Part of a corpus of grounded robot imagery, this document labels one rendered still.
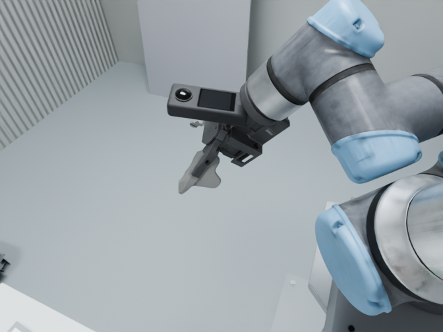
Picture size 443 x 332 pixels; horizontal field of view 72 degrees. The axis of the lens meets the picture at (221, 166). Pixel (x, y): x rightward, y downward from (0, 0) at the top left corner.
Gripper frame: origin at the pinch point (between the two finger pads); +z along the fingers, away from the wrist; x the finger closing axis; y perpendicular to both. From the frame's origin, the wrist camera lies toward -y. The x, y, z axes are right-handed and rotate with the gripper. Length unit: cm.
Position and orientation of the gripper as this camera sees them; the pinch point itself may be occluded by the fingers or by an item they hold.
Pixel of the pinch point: (182, 156)
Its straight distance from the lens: 56.0
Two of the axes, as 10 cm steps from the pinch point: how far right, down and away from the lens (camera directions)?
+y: 8.1, 3.8, 4.4
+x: 0.8, -8.3, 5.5
